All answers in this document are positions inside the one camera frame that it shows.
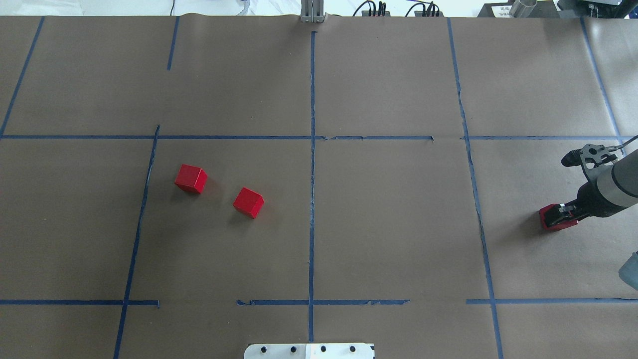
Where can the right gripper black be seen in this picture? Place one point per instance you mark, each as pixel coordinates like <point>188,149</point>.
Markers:
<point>589,198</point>

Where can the brown paper table cover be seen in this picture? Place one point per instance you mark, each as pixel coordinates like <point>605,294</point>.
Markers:
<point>402,162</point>

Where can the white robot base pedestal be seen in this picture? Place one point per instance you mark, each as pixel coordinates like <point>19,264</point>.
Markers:
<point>311,351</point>

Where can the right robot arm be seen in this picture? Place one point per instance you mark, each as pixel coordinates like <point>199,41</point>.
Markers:
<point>611,187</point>

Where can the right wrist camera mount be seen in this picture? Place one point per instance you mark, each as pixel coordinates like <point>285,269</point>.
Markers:
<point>591,158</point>

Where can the aluminium frame post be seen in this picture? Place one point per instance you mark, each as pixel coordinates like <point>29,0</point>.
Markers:
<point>312,11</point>

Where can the metal cup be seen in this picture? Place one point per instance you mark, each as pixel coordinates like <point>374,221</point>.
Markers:
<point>522,8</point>

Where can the red block one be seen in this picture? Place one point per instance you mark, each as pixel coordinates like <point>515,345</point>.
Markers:
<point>556,217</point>
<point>191,179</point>
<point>248,202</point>

